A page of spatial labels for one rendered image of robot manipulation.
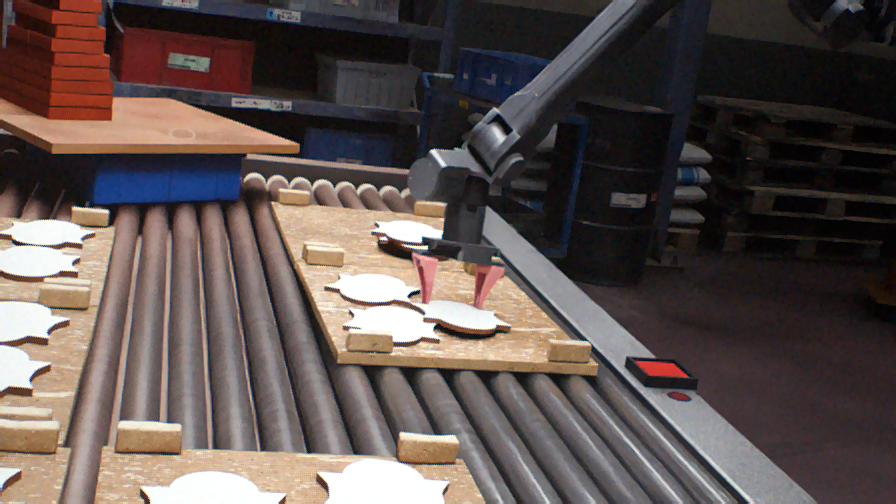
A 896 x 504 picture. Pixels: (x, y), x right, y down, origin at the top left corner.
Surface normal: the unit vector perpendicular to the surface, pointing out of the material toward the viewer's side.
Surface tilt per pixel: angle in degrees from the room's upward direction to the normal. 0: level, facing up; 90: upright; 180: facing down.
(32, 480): 0
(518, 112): 68
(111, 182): 90
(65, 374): 0
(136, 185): 90
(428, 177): 82
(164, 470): 0
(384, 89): 96
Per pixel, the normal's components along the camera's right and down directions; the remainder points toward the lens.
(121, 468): 0.14, -0.96
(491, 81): -0.81, 0.07
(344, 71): 0.43, 0.38
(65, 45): 0.67, 0.28
